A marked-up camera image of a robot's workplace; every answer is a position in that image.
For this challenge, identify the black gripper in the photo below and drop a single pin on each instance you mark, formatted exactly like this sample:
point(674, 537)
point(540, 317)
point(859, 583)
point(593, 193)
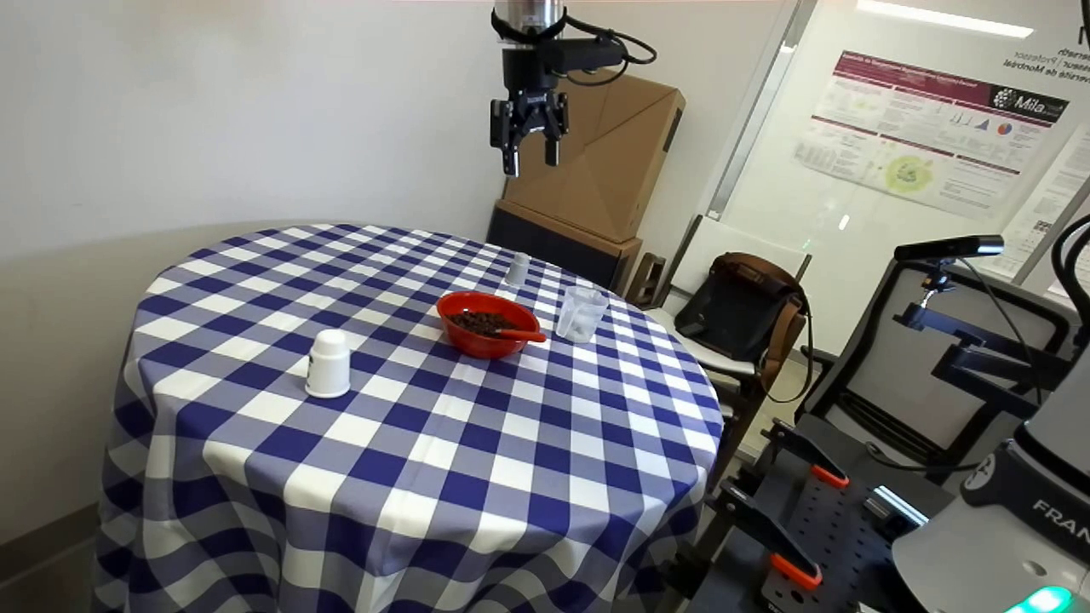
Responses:
point(531, 71)

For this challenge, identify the dark bowl contents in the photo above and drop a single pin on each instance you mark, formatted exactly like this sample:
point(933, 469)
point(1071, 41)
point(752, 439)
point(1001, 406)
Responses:
point(485, 323)

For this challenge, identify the red plastic bowl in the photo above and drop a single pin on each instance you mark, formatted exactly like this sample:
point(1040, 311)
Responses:
point(470, 343)

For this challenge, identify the large brown cardboard box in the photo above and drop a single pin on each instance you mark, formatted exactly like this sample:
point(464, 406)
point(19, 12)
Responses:
point(614, 159)

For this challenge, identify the black cabinet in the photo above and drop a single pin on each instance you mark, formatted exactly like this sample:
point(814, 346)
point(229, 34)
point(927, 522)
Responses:
point(565, 258)

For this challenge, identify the small white shaker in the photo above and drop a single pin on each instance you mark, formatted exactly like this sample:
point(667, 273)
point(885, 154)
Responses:
point(520, 273)

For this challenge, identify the black brown bag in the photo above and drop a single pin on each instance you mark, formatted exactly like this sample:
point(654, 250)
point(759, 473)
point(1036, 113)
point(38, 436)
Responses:
point(736, 309)

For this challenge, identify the small white cup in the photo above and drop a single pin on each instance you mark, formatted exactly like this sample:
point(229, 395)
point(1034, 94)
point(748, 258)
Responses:
point(329, 364)

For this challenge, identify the wooden chair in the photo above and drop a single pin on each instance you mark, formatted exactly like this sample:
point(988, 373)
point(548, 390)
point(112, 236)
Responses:
point(750, 378)

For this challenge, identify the white whiteboard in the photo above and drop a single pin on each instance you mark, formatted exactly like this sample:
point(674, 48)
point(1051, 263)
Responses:
point(840, 261)

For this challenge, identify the blue white checkered tablecloth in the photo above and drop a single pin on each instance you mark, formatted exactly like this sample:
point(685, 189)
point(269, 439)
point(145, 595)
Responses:
point(396, 478)

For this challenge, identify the research poster maroon header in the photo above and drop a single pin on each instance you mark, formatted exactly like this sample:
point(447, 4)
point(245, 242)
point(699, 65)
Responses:
point(931, 138)

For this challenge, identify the black perforated mounting table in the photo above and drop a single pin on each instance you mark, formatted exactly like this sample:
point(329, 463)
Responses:
point(840, 546)

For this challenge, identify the white paper poster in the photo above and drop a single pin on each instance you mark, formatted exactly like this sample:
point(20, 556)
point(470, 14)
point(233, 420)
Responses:
point(1055, 205)

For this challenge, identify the black metal stand frame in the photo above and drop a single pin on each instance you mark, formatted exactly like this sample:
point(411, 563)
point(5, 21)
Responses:
point(963, 362)

